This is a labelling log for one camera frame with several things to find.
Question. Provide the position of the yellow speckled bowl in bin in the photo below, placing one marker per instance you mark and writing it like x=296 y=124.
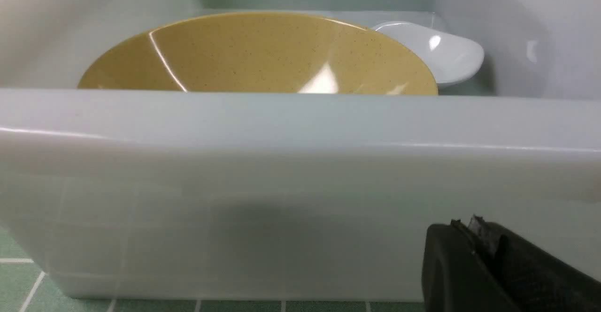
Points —
x=262 y=52

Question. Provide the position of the small white dish in bin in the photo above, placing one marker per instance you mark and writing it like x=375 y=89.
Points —
x=451 y=59

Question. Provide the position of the translucent white plastic bin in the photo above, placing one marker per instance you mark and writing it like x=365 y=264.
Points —
x=167 y=195

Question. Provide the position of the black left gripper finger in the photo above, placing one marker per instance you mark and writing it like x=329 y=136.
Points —
x=485 y=267

